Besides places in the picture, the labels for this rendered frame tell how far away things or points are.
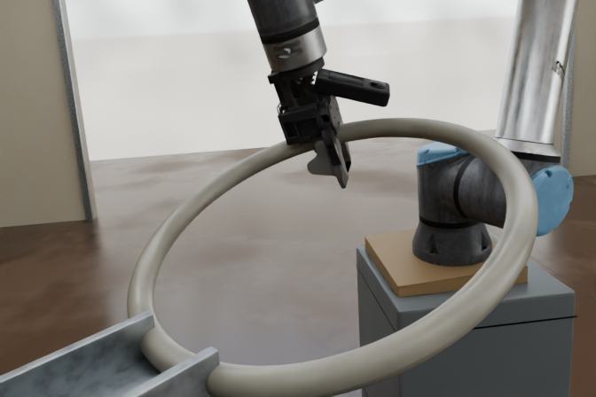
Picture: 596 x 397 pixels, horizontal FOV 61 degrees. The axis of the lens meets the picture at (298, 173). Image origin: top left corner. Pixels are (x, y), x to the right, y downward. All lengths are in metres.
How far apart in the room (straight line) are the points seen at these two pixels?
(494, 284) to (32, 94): 5.02
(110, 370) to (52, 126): 4.77
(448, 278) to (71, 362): 0.85
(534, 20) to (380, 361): 0.83
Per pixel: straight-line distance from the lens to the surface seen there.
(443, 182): 1.18
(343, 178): 0.82
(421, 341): 0.44
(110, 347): 0.55
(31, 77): 5.29
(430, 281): 1.18
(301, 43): 0.73
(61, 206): 5.40
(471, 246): 1.25
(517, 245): 0.51
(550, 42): 1.12
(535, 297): 1.24
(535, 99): 1.11
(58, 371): 0.54
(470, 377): 1.26
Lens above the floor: 1.37
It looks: 12 degrees down
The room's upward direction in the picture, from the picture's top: 4 degrees counter-clockwise
